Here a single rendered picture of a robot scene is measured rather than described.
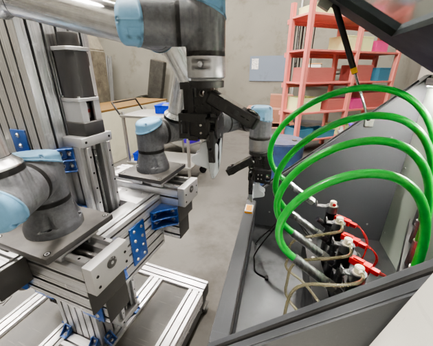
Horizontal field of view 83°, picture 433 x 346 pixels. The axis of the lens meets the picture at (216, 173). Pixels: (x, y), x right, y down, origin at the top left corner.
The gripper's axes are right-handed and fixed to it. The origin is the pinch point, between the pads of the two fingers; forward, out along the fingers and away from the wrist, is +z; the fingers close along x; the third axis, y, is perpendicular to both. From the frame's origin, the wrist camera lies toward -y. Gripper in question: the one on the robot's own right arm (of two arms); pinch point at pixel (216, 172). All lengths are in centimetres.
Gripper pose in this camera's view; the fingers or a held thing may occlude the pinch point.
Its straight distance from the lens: 56.1
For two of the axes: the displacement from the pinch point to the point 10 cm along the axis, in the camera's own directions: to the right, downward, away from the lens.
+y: -9.7, -0.9, 2.2
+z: 0.0, 9.2, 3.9
